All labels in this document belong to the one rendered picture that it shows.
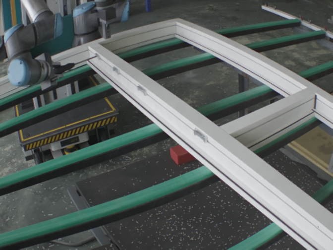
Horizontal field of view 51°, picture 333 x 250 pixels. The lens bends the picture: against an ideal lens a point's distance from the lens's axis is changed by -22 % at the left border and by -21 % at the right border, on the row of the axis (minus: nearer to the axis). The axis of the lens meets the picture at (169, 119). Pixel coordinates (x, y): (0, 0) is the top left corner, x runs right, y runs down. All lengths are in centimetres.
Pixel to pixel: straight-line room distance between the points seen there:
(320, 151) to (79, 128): 142
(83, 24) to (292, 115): 142
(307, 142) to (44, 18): 107
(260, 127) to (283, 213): 32
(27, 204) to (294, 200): 183
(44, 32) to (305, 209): 96
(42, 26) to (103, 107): 128
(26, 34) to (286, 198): 93
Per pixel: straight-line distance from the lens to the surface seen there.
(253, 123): 105
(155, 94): 119
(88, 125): 234
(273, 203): 87
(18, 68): 123
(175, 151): 149
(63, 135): 233
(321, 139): 155
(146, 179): 143
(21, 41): 127
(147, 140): 116
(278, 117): 112
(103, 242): 126
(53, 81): 140
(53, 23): 131
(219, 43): 160
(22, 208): 236
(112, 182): 144
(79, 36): 229
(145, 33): 178
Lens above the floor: 148
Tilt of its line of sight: 31 degrees down
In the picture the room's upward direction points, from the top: 5 degrees counter-clockwise
